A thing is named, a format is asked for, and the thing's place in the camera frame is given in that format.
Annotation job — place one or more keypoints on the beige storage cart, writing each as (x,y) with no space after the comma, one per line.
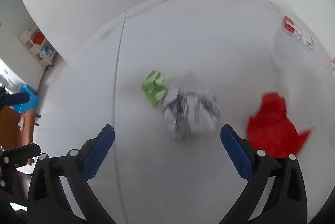
(38,45)

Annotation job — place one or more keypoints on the red torn cardboard sheet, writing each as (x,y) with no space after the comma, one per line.
(271,131)

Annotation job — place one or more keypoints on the white crumpled tissue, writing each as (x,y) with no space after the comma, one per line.
(21,124)

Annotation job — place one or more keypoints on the green paper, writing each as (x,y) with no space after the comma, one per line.
(154,88)

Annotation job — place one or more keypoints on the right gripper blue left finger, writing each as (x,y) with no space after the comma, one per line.
(94,151)

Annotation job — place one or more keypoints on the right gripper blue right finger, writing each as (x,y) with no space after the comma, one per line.
(235,147)

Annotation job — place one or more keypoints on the red white small box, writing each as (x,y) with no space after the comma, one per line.
(297,32)

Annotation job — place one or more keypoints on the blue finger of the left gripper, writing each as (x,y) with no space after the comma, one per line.
(15,99)

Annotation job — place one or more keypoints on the grey newspaper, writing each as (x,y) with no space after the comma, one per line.
(190,112)

